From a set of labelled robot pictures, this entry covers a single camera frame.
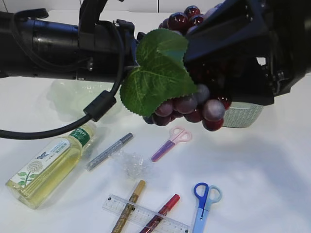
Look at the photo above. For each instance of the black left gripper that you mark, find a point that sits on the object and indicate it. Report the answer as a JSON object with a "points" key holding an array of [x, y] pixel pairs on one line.
{"points": [[107, 47]]}

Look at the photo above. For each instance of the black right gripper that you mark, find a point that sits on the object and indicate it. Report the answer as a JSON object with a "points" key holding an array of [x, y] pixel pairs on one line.
{"points": [[272, 36]]}

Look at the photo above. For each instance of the purple artificial grape bunch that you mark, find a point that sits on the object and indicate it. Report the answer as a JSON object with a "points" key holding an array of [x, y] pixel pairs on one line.
{"points": [[160, 88]]}

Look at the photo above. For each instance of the clear plastic sheet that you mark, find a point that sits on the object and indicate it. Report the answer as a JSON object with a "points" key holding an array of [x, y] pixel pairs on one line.
{"points": [[131, 165]]}

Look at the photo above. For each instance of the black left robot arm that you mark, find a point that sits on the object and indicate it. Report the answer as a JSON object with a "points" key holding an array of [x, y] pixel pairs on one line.
{"points": [[31, 46]]}

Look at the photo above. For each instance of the green wavy plastic plate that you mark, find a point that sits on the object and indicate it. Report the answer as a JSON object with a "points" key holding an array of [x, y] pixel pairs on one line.
{"points": [[69, 98]]}

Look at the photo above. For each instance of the green plastic woven basket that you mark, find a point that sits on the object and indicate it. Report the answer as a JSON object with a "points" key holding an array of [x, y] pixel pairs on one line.
{"points": [[241, 114]]}

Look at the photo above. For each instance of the silver marker pen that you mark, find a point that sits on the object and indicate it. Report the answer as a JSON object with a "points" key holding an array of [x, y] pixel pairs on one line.
{"points": [[108, 152]]}

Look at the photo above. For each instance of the clear plastic ruler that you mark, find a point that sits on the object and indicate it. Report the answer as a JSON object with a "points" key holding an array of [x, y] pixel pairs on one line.
{"points": [[141, 216]]}

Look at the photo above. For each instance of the gold marker pen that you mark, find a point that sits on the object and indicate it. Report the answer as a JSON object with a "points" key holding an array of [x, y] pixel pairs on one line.
{"points": [[128, 208]]}

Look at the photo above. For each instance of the red marker pen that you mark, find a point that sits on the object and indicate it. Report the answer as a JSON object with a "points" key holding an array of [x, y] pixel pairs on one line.
{"points": [[154, 222]]}

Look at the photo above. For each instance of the pink purple scissors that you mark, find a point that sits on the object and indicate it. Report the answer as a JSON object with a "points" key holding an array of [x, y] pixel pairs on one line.
{"points": [[177, 135]]}

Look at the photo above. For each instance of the yellow tea plastic bottle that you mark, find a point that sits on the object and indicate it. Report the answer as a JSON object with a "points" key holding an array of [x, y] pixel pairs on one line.
{"points": [[35, 182]]}

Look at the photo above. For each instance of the blue scissors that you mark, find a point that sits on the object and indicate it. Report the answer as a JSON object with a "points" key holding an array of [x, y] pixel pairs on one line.
{"points": [[212, 194]]}

